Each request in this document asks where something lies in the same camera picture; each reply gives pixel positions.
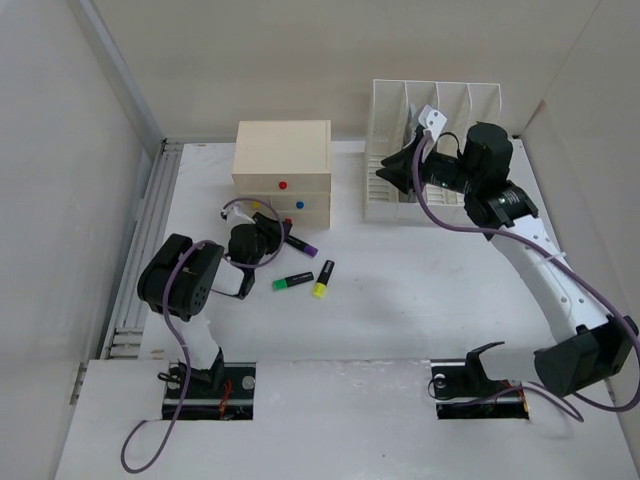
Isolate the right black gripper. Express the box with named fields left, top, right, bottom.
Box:
left=374, top=136, right=480, bottom=195

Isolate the drawer with blue knob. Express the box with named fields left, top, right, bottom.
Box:
left=269, top=192, right=331, bottom=212

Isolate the purple cap black marker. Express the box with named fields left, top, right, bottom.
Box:
left=285, top=235, right=318, bottom=258

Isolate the drawer with yellow knob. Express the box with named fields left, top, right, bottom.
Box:
left=246, top=193, right=272, bottom=214

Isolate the grey black booklet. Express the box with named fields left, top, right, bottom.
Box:
left=403, top=103, right=424, bottom=147

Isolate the green cap black marker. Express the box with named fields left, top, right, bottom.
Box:
left=272, top=272, right=314, bottom=291

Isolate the yellow cap black marker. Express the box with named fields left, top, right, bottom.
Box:
left=312, top=260, right=335, bottom=299

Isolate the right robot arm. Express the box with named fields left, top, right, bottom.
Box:
left=376, top=115, right=639, bottom=396

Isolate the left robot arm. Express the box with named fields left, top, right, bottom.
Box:
left=137, top=209, right=292, bottom=397

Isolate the white plastic file organizer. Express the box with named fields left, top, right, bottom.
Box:
left=364, top=79, right=502, bottom=227

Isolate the cream wooden drawer cabinet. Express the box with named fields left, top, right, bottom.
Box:
left=232, top=120, right=332, bottom=197

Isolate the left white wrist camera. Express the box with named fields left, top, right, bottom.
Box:
left=220, top=204, right=254, bottom=229

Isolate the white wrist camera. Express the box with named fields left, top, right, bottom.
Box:
left=220, top=204, right=254, bottom=229
left=417, top=105, right=448, bottom=141

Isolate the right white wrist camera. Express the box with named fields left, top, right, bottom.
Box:
left=417, top=105, right=448, bottom=141

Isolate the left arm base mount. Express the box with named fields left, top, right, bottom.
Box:
left=157, top=363, right=257, bottom=421

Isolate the aluminium frame rail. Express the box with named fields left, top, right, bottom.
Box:
left=69, top=1, right=179, bottom=339

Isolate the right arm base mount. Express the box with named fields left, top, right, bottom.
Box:
left=427, top=342, right=529, bottom=420

